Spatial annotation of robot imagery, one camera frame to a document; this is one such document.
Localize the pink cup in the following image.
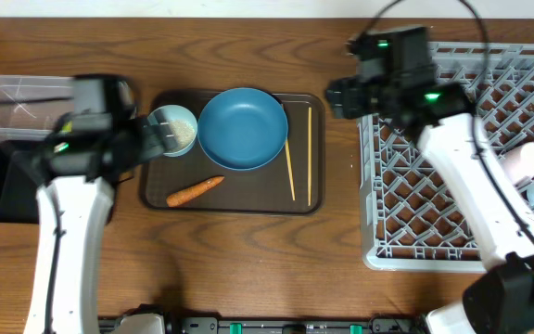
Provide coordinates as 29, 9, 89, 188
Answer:
501, 142, 534, 186

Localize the yellow snack wrapper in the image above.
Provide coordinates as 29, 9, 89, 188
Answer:
60, 122, 72, 134

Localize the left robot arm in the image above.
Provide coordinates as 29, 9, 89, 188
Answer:
24, 74, 167, 333

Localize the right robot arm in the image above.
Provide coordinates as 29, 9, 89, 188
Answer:
325, 26, 534, 333

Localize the grey dishwasher rack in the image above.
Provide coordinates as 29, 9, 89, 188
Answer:
357, 42, 534, 273

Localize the light blue rice bowl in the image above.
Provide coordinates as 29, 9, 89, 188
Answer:
147, 105, 197, 158

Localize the right wooden chopstick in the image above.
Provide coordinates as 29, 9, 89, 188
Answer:
307, 107, 312, 207

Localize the wooden chopstick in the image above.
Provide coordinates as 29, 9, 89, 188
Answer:
307, 107, 312, 207
284, 121, 296, 201

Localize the orange carrot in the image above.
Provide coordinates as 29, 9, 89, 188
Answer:
166, 175, 224, 207

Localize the left wooden chopstick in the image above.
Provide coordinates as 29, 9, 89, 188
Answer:
284, 121, 296, 201

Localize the dark blue bowl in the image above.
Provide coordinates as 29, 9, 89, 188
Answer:
197, 87, 289, 171

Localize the brown serving tray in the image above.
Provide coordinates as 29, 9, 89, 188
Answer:
139, 93, 325, 215

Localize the black plastic bin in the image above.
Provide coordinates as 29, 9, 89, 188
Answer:
0, 140, 39, 224

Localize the clear plastic bin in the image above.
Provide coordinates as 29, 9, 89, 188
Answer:
0, 75, 73, 141

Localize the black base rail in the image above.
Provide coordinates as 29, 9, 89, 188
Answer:
99, 315, 426, 334

